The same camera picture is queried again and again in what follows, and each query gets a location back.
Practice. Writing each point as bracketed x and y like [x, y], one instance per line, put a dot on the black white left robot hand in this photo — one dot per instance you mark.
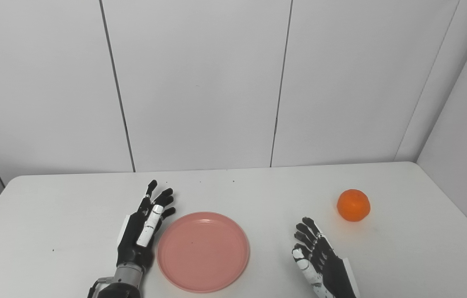
[146, 231]

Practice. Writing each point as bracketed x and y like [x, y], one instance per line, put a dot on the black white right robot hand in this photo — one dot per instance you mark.
[328, 273]

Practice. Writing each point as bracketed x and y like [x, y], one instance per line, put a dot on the pink round plate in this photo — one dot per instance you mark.
[203, 252]

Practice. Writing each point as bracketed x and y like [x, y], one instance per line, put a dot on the orange fruit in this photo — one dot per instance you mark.
[353, 205]

